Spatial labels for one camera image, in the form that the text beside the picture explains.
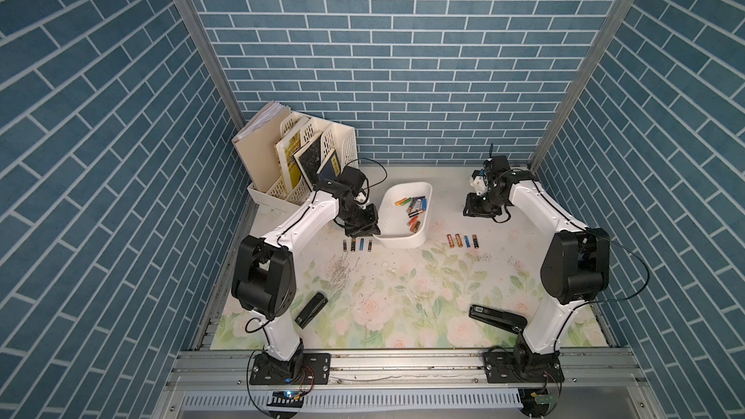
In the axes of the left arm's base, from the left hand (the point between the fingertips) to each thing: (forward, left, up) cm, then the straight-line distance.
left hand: (388, 231), depth 84 cm
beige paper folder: (+23, +41, +13) cm, 49 cm away
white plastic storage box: (+9, -5, -4) cm, 11 cm away
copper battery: (+5, -22, -14) cm, 27 cm away
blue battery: (+5, -28, -14) cm, 32 cm away
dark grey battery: (+4, +14, -15) cm, 21 cm away
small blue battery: (+3, +9, -15) cm, 17 cm away
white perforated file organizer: (+35, +19, +7) cm, 40 cm away
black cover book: (+27, +27, +3) cm, 38 cm away
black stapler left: (-19, +22, -12) cm, 31 cm away
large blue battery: (+8, -11, +3) cm, 14 cm away
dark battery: (+3, +6, -14) cm, 15 cm away
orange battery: (+14, -4, -5) cm, 15 cm away
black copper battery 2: (+3, +11, -14) cm, 18 cm away
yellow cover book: (+24, +33, +10) cm, 42 cm away
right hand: (+9, -27, -3) cm, 29 cm away
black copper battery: (+5, -31, -14) cm, 34 cm away
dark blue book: (+24, +19, +2) cm, 31 cm away
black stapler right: (-21, -31, -10) cm, 39 cm away
